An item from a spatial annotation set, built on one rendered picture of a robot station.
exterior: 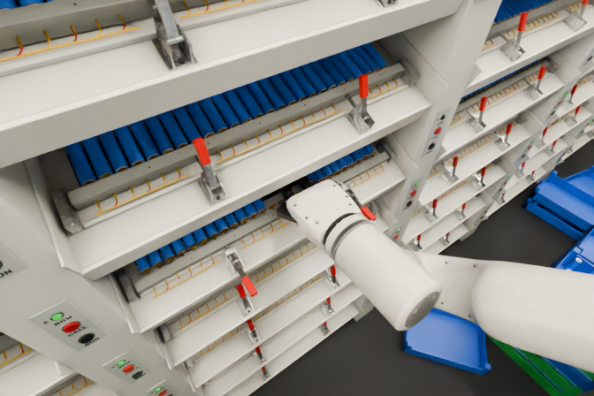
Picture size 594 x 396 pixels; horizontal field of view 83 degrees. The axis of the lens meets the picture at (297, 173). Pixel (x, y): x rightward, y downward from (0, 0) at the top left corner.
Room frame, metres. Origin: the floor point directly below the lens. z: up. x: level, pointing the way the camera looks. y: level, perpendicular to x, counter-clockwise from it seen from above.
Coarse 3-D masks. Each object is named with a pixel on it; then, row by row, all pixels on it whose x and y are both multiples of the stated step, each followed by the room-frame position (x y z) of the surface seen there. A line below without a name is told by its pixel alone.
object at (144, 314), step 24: (384, 144) 0.57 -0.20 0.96; (384, 168) 0.53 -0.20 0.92; (408, 168) 0.52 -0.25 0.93; (360, 192) 0.47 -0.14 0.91; (384, 192) 0.49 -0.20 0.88; (264, 240) 0.34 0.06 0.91; (288, 240) 0.35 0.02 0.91; (216, 264) 0.29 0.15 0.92; (120, 288) 0.24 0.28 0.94; (168, 288) 0.25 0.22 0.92; (192, 288) 0.25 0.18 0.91; (216, 288) 0.25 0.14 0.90; (144, 312) 0.21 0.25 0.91; (168, 312) 0.21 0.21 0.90
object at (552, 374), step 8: (528, 352) 0.37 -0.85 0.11; (536, 360) 0.34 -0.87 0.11; (544, 368) 0.32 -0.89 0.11; (552, 368) 0.32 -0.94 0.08; (552, 376) 0.29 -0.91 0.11; (560, 376) 0.29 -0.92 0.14; (560, 384) 0.27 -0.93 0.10; (568, 384) 0.26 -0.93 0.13; (568, 392) 0.24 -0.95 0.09; (576, 392) 0.24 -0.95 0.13
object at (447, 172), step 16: (528, 112) 0.95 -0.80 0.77; (496, 128) 0.88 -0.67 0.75; (512, 128) 0.91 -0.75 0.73; (528, 128) 0.93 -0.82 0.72; (480, 144) 0.83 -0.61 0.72; (496, 144) 0.84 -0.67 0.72; (512, 144) 0.85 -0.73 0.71; (448, 160) 0.75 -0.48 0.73; (464, 160) 0.76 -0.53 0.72; (480, 160) 0.77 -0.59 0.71; (432, 176) 0.69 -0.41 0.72; (448, 176) 0.69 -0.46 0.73; (464, 176) 0.71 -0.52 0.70; (432, 192) 0.64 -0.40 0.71; (416, 208) 0.57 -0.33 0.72
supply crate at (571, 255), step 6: (570, 252) 0.58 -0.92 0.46; (576, 252) 0.57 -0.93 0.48; (564, 258) 0.56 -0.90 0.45; (570, 258) 0.57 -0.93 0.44; (582, 258) 0.56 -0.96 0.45; (558, 264) 0.54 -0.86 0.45; (564, 264) 0.57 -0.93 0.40; (582, 264) 0.55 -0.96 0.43; (588, 264) 0.54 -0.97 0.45; (576, 270) 0.54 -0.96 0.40; (582, 270) 0.54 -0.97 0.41; (588, 270) 0.53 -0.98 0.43
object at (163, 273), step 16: (368, 160) 0.53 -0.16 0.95; (384, 160) 0.53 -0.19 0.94; (352, 176) 0.48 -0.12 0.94; (256, 224) 0.36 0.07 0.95; (224, 240) 0.32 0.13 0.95; (256, 240) 0.34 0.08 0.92; (192, 256) 0.29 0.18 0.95; (208, 256) 0.30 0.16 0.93; (160, 272) 0.26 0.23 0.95; (176, 272) 0.27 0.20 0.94; (144, 288) 0.24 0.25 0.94
